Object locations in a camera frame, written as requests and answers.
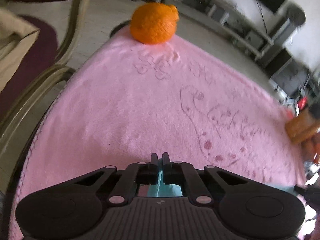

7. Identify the pile of fruits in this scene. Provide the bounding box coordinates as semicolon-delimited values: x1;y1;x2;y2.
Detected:
302;132;320;165

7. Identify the grey tv stand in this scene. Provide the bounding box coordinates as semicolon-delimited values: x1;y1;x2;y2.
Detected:
144;0;305;64

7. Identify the orange juice bottle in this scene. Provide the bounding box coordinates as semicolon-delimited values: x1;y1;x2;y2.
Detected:
285;102;320;144

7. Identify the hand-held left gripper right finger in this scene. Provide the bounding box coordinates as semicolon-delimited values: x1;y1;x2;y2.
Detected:
162;152;261;206

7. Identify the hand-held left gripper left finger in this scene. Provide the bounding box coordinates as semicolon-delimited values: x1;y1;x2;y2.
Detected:
62;152;159;207

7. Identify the maroon chair with gold frame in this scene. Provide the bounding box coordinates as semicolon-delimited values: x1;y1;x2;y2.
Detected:
0;0;97;183

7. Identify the large orange citrus fruit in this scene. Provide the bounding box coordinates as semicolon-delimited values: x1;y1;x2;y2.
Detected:
129;2;180;45

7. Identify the beige jacket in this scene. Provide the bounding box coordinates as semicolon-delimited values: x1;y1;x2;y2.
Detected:
0;7;40;93

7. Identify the pink printed blanket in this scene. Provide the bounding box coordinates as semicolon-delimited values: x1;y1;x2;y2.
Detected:
9;26;308;240

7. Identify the teal t-shirt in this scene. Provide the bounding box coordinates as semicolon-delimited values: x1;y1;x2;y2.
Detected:
146;159;183;197

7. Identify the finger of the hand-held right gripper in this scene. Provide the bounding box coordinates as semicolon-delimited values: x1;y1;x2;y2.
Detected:
294;184;320;204

